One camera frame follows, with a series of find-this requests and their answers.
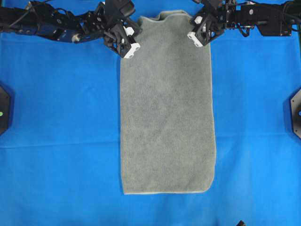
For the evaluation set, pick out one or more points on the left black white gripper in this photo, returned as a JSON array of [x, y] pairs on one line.
[[115, 36]]

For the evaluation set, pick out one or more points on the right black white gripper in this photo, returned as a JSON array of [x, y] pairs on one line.
[[208, 22]]

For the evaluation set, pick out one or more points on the grey-green terry towel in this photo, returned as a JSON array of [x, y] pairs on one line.
[[167, 138]]

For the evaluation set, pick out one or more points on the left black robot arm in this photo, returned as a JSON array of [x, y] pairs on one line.
[[39, 18]]

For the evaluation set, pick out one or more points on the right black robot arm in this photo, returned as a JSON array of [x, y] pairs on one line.
[[272, 20]]

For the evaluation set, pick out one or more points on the blue table cloth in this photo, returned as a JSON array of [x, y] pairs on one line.
[[60, 161]]

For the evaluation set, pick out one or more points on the small black object bottom edge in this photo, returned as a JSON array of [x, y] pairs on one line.
[[241, 223]]

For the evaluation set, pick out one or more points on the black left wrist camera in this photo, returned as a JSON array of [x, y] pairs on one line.
[[115, 10]]

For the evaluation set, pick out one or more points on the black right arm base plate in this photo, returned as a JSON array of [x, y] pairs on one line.
[[295, 106]]

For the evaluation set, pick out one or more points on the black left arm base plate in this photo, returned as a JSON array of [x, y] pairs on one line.
[[7, 105]]

